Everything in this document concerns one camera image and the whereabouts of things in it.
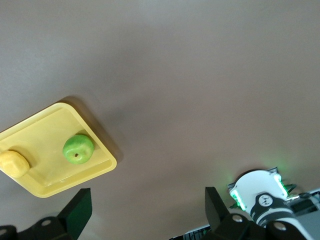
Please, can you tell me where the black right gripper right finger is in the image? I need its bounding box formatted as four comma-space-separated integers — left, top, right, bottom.
204, 186, 313, 240

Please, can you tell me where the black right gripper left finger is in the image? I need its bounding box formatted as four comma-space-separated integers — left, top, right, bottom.
0, 187, 93, 240

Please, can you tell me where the green apple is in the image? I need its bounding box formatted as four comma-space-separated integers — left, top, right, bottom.
62, 134, 96, 165

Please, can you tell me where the yellow potato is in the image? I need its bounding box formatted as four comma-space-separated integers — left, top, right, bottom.
0, 150, 30, 179

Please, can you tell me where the yellow plastic tray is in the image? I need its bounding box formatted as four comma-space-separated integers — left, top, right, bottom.
0, 101, 118, 199

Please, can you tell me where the brown table mat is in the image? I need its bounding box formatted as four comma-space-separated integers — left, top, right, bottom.
0, 0, 320, 230

